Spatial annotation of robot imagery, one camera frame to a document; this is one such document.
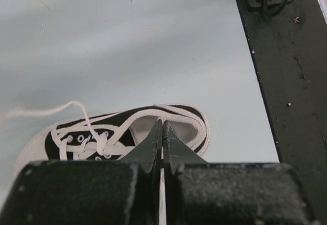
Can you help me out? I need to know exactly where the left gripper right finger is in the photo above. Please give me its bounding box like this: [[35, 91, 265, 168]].
[[162, 121, 316, 224]]

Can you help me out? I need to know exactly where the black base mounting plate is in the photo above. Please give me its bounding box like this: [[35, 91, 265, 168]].
[[236, 0, 326, 224]]

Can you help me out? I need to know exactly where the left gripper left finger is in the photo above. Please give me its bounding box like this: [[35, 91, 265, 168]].
[[1, 120, 163, 224]]

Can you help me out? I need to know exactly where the black white sneaker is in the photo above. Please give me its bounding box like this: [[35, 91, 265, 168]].
[[6, 101, 210, 175]]

